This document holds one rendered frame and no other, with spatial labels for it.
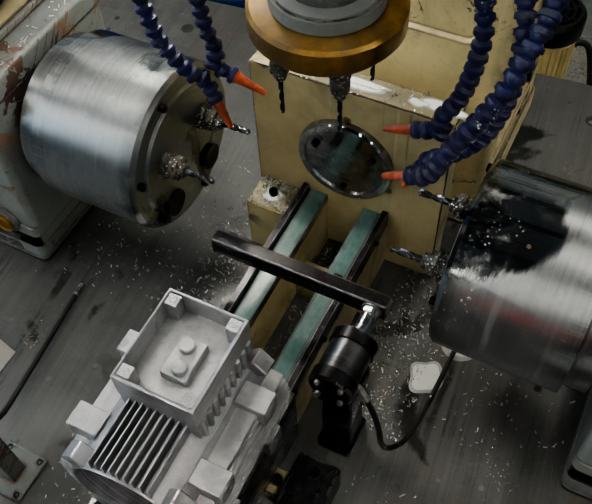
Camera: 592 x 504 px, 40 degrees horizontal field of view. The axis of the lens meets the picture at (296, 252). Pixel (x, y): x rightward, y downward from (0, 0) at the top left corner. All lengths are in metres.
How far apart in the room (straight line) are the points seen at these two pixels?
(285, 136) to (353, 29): 0.37
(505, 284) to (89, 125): 0.57
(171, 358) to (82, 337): 0.44
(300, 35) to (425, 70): 0.34
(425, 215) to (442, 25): 0.27
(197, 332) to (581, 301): 0.42
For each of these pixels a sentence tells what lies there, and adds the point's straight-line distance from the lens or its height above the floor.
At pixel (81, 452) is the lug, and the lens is 0.90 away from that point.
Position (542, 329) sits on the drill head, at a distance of 0.94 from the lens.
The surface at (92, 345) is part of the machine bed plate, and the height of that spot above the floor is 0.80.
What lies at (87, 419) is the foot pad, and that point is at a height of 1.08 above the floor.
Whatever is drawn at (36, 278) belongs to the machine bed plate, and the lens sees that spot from 1.40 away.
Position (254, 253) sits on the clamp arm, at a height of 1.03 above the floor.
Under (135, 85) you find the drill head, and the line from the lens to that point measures 1.10.
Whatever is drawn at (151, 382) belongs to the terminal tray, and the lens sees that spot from 0.89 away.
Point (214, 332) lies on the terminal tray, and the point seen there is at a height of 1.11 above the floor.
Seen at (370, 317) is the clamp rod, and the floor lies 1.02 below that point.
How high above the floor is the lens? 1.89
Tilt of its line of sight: 55 degrees down
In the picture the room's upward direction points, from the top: 4 degrees counter-clockwise
